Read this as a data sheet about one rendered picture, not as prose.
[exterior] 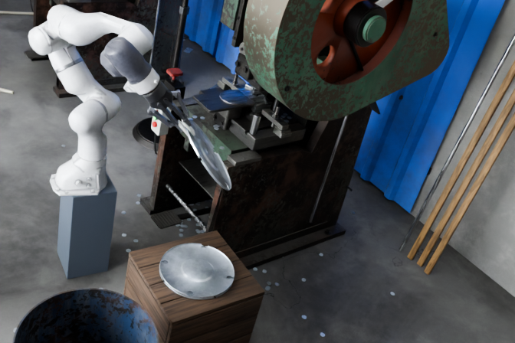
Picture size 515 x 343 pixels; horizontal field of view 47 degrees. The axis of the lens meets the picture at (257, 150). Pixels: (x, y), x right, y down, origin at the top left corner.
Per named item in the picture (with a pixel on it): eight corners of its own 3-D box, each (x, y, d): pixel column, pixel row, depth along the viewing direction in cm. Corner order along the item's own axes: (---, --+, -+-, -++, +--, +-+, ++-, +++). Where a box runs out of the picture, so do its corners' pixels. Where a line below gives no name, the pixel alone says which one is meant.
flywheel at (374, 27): (276, 8, 178) (446, -116, 193) (237, -17, 190) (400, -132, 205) (319, 151, 233) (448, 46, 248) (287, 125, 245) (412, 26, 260)
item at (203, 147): (222, 197, 196) (224, 195, 196) (176, 122, 195) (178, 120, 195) (234, 184, 225) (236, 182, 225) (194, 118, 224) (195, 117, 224)
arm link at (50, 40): (54, -13, 211) (11, 4, 203) (83, 5, 202) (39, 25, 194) (67, 34, 224) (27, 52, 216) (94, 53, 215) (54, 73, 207)
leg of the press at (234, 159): (205, 285, 275) (247, 117, 228) (192, 269, 282) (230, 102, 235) (344, 234, 330) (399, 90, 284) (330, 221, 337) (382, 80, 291)
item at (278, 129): (280, 138, 260) (286, 118, 255) (257, 119, 270) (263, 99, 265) (290, 136, 264) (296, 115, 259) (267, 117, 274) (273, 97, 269)
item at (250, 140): (252, 151, 258) (255, 139, 255) (197, 100, 285) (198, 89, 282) (303, 139, 276) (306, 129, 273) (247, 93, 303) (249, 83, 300)
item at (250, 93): (254, 112, 268) (257, 103, 266) (235, 96, 277) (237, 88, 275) (270, 110, 274) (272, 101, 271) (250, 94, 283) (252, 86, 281)
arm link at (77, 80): (50, 76, 223) (80, 61, 238) (84, 134, 230) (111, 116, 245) (70, 66, 218) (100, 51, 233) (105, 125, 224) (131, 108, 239)
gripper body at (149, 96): (139, 99, 187) (157, 119, 193) (162, 85, 186) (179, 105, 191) (138, 87, 193) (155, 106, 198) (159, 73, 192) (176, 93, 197)
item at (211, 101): (204, 137, 258) (209, 109, 251) (187, 120, 266) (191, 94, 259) (250, 128, 273) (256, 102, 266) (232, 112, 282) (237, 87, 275)
